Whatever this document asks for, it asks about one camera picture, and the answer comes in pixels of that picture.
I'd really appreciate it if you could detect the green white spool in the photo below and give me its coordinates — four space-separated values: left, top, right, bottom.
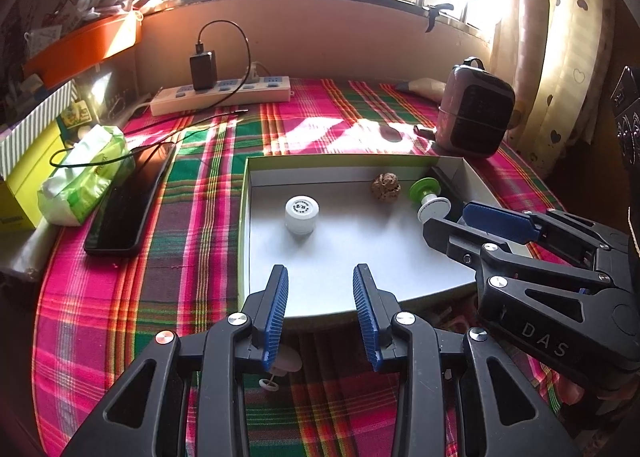
409 177 451 224

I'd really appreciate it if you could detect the brown carved walnut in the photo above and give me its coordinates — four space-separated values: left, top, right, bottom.
370 172 401 202

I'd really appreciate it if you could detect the small white jar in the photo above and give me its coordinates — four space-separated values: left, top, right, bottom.
284 195 320 236

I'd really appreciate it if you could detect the grey portable heater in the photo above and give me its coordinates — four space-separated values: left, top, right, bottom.
435 56 515 158

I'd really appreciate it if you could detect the plaid bedspread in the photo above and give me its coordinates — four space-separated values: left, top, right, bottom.
30 78 569 457

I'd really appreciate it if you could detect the green white cardboard tray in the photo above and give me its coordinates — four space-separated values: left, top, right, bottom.
235 154 499 329

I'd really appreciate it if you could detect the white pin stopper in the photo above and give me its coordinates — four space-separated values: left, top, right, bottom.
258 344 303 392

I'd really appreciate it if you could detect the black smartphone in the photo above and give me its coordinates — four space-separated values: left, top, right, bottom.
84 143 176 257

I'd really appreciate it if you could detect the heart pattern curtain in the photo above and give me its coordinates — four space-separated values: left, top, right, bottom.
490 0 615 177

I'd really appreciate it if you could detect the black window hook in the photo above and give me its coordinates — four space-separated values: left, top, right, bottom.
425 3 454 33

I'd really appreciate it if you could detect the green tissue pack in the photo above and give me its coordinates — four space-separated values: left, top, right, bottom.
37 124 132 226

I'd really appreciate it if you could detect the yellow green box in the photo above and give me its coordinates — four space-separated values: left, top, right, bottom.
1 121 63 234

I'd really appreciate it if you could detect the striped white box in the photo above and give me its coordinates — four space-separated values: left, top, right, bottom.
0 80 78 180

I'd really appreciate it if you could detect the black charger adapter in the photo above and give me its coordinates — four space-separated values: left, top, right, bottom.
190 50 217 92

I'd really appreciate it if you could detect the white power strip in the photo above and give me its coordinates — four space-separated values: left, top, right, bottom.
150 76 291 117

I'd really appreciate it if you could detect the orange plastic bin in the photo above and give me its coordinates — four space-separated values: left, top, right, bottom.
23 10 143 88

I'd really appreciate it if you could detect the black charging cable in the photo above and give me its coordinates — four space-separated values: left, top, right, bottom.
48 18 253 170

